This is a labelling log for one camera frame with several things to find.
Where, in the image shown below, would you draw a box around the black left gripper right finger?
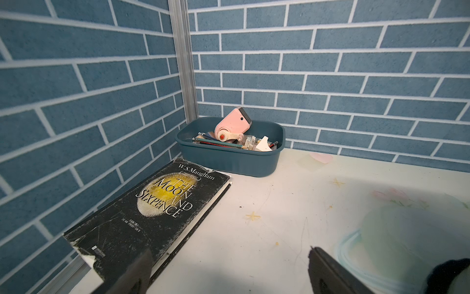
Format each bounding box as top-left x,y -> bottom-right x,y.
308,247 -> 373,294

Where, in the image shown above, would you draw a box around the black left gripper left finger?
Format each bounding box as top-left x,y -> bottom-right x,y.
93,249 -> 153,294

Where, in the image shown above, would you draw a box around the white ceramic pot with soil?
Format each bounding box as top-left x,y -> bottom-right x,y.
447,267 -> 470,294

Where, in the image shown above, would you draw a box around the dark green pot saucer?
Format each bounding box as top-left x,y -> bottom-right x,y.
421,258 -> 470,294

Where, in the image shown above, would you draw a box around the black book gold cover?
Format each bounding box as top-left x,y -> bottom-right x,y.
63,158 -> 231,282

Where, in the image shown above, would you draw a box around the floral table mat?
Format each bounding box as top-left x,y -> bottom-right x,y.
69,146 -> 470,294

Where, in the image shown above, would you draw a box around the teal stationery tray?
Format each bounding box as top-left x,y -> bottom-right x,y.
176,116 -> 286,177

